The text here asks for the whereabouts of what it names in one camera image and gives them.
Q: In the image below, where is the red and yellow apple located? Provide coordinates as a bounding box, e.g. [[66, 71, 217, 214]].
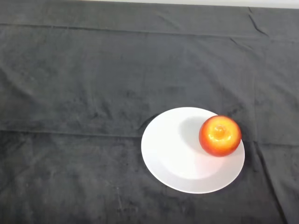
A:
[[199, 115, 242, 157]]

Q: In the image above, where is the round white plate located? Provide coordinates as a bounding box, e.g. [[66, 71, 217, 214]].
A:
[[141, 106, 246, 194]]

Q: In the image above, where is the black table cloth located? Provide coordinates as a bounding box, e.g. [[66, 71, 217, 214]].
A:
[[0, 0, 299, 224]]

